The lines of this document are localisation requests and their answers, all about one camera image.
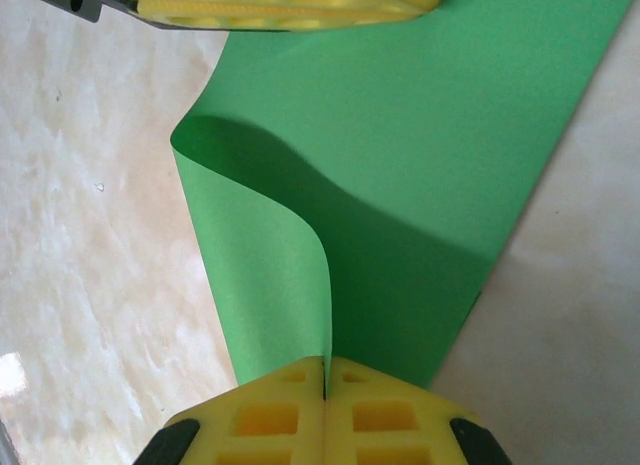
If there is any green square paper sheet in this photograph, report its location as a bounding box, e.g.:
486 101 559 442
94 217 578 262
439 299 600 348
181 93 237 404
168 0 637 392

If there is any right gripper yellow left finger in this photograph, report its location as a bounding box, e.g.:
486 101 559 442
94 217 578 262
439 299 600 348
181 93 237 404
132 356 327 465

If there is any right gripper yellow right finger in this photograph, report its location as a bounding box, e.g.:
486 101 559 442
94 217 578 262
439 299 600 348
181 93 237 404
325 356 514 465

